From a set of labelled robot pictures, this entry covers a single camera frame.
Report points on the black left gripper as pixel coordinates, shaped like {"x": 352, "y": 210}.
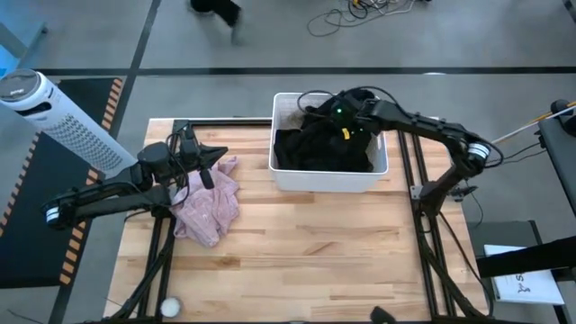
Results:
{"x": 189, "y": 157}

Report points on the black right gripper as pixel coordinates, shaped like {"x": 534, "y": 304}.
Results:
{"x": 351, "y": 114}

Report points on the black clothes pile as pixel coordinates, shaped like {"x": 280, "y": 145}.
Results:
{"x": 315, "y": 153}

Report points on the pink striped garment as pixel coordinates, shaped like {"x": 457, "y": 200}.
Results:
{"x": 207, "y": 211}

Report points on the white mesh plastic basket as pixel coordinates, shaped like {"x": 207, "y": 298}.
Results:
{"x": 324, "y": 182}

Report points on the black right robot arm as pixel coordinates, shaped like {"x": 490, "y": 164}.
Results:
{"x": 418, "y": 123}

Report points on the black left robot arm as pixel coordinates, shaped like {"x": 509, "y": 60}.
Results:
{"x": 99, "y": 200}

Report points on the white tower fan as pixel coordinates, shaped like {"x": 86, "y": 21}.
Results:
{"x": 67, "y": 126}

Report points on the walking person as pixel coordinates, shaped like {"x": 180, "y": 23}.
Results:
{"x": 216, "y": 5}

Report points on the white ball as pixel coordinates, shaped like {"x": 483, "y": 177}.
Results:
{"x": 171, "y": 307}

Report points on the yellow and white rod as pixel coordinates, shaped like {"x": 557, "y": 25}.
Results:
{"x": 531, "y": 125}

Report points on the black mat with orange stripes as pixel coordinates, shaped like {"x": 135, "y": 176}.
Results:
{"x": 36, "y": 234}

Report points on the dark grey floor plate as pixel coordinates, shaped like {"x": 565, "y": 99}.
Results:
{"x": 504, "y": 231}

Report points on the black padded bench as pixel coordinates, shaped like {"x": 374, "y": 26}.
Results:
{"x": 562, "y": 153}

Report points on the black flat bar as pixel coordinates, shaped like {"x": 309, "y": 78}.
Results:
{"x": 526, "y": 260}

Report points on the white printed paper sheet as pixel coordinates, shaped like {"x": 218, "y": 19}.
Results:
{"x": 531, "y": 288}

